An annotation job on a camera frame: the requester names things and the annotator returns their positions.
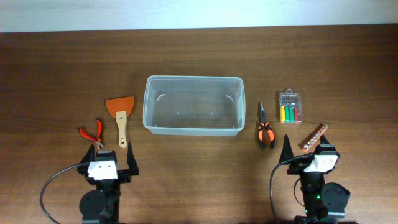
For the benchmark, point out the small red cutting pliers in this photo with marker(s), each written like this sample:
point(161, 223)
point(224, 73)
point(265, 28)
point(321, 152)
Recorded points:
point(96, 139)

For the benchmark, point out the clear plastic container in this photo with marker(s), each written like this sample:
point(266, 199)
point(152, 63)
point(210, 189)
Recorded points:
point(194, 105)

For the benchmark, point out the orange black long-nose pliers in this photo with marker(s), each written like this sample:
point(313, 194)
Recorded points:
point(264, 128)

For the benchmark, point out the orange scraper wooden handle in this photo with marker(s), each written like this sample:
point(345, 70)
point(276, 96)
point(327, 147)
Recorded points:
point(120, 109)

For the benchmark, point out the clear screwdriver bit case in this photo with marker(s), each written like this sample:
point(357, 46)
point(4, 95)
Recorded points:
point(290, 107)

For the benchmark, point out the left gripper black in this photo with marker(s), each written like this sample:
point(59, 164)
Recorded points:
point(125, 175)

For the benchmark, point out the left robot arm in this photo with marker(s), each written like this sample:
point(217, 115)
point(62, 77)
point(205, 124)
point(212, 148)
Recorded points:
point(101, 205)

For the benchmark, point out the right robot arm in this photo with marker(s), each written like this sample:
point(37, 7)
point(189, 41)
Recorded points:
point(323, 202)

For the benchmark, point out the orange socket rail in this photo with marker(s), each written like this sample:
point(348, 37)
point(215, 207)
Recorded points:
point(314, 137)

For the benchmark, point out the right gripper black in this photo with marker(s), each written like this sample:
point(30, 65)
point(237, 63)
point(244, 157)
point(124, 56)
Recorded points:
point(296, 167)

